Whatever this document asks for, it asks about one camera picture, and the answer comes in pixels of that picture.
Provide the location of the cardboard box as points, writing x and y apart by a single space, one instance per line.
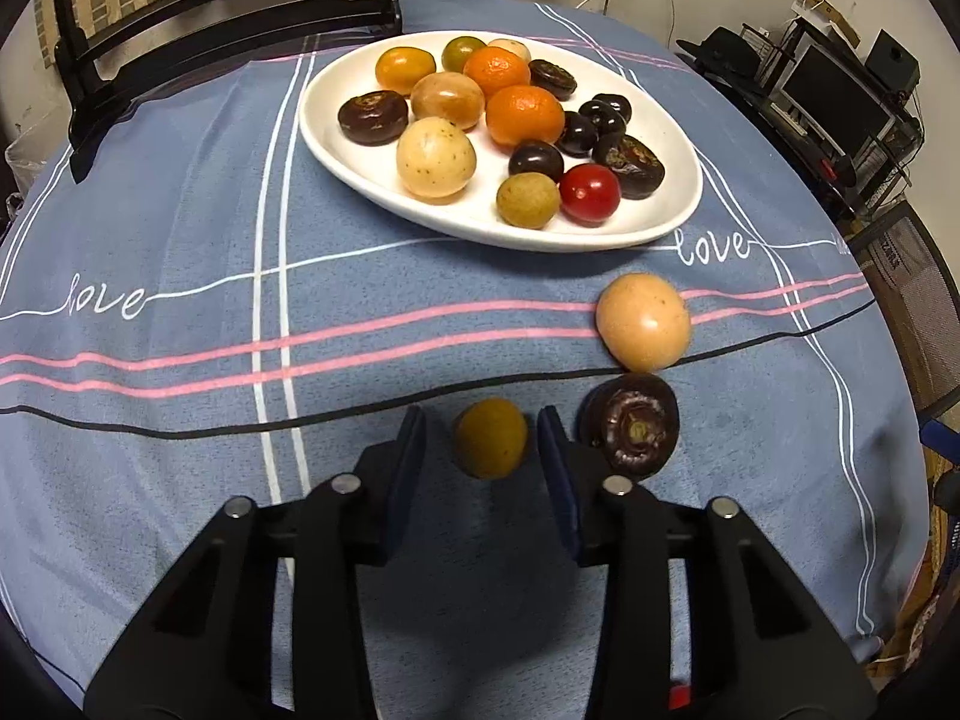
829 15

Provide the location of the red cherry tomato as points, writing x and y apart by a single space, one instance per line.
680 695
590 193

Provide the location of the white round plate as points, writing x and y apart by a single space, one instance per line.
480 221

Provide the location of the green tangerine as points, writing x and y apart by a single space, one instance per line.
459 52

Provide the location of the black computer monitor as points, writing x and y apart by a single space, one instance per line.
836 101

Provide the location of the clear plastic bag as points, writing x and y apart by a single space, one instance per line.
30 157

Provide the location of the spotted pale tan round fruit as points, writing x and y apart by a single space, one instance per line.
436 159

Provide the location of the black hat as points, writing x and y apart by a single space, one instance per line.
724 52

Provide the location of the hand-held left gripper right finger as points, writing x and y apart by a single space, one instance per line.
555 472

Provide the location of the orange tangerine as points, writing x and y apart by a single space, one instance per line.
495 71
525 116

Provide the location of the blue striped tablecloth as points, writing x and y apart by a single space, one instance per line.
187 240

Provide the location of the black speaker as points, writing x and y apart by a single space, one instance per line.
892 64

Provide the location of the dark brown water chestnut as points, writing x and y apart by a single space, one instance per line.
634 165
553 79
630 427
373 117

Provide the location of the small olive round fruit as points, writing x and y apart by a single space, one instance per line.
528 199
491 437

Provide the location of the cluttered black shelf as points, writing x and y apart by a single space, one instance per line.
739 90

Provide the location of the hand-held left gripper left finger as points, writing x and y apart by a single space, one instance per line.
409 465

